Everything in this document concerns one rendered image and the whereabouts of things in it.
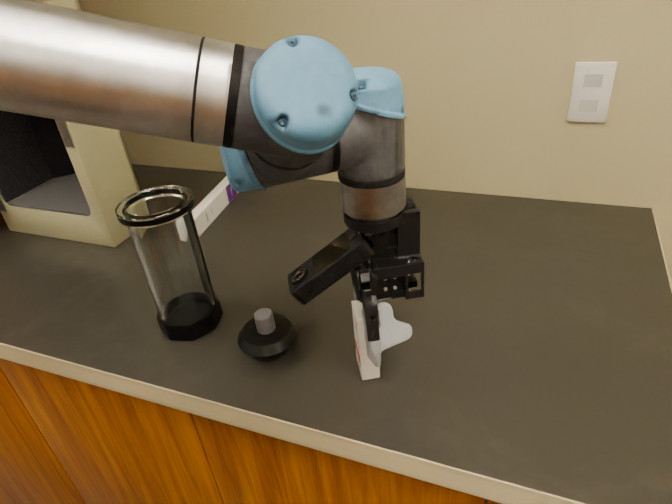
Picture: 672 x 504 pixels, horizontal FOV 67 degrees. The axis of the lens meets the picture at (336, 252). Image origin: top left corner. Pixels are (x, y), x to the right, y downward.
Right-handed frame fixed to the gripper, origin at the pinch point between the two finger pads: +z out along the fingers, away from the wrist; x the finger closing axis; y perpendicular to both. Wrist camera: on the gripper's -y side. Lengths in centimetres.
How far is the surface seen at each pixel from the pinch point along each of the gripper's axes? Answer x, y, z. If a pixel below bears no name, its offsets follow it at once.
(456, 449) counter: -15.4, 7.6, 5.5
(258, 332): 7.2, -14.9, 1.7
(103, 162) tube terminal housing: 51, -43, -12
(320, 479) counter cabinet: -5.4, -9.2, 21.2
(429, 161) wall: 55, 26, 0
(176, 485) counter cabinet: 10, -37, 38
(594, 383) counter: -9.7, 28.4, 5.5
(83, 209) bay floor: 52, -51, -2
